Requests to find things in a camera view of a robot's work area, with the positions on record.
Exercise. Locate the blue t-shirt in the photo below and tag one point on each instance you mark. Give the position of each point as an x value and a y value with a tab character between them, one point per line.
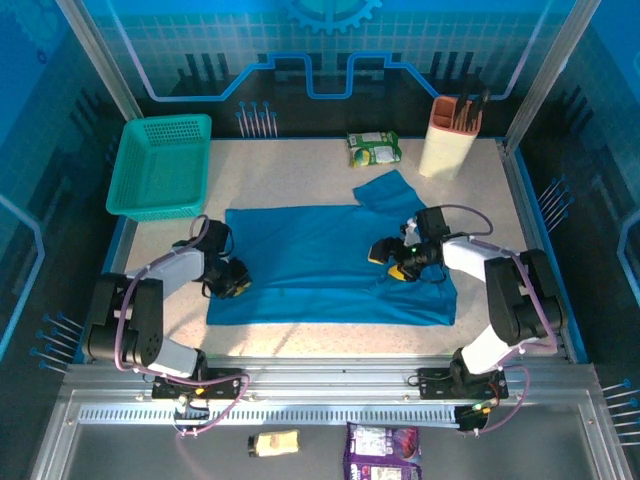
320	260

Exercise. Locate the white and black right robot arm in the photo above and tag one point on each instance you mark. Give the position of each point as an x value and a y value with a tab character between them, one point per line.
520	300

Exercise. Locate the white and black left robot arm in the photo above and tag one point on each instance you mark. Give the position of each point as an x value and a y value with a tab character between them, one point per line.
145	320

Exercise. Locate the green wipes packet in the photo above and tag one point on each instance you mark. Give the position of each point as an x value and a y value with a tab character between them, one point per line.
375	150

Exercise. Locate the beige knife block orange top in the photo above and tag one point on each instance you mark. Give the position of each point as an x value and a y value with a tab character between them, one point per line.
445	150

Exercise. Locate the small black connector board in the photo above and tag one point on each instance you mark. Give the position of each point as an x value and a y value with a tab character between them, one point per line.
192	412
470	417

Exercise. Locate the teal plastic basket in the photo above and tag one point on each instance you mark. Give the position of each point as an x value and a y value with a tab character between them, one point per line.
155	165

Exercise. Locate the yellow sponge packet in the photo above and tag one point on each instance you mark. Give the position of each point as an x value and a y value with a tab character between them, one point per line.
275	443

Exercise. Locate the purple snack bag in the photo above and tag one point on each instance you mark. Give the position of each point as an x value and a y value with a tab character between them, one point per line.
382	450

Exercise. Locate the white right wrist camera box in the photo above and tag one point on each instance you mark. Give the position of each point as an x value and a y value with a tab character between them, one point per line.
411	232

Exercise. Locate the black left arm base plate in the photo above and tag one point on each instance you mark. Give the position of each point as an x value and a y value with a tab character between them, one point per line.
225	382

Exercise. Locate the aluminium side rail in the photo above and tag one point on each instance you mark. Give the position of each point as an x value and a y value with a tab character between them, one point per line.
520	200
125	240

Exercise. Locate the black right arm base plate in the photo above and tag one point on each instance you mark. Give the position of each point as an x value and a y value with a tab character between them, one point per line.
435	382

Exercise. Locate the aluminium cross rail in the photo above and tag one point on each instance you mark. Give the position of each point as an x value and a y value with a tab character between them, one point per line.
325	375

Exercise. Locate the aluminium corner post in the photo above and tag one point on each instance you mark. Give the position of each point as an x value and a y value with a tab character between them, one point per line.
100	65
550	75

